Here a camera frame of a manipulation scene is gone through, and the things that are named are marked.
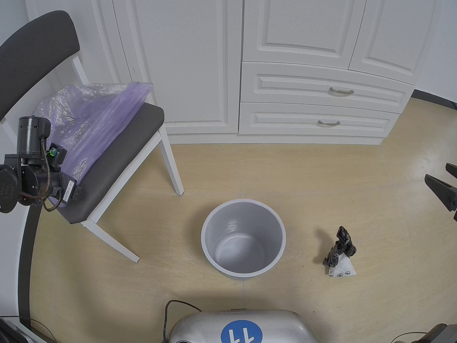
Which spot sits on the black plastic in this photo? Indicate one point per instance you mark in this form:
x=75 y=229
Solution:
x=341 y=245

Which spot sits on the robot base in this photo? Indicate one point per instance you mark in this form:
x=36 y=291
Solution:
x=200 y=329

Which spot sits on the white wardrobe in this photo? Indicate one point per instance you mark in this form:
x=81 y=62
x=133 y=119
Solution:
x=296 y=13

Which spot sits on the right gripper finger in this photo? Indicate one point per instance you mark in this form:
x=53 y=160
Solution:
x=452 y=170
x=444 y=191

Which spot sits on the white trash bin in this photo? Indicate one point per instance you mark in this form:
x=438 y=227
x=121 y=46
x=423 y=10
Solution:
x=246 y=227

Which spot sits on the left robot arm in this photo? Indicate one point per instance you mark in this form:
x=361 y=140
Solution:
x=34 y=134

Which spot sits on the purple plastic bag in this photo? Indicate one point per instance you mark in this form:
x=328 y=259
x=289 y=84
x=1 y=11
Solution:
x=103 y=120

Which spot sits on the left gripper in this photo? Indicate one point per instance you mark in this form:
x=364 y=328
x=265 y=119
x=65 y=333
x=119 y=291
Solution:
x=60 y=186

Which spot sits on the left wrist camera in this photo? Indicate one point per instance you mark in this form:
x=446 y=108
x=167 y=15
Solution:
x=57 y=155

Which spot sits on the white chair dark grey seat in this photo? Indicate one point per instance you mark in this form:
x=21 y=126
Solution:
x=117 y=163

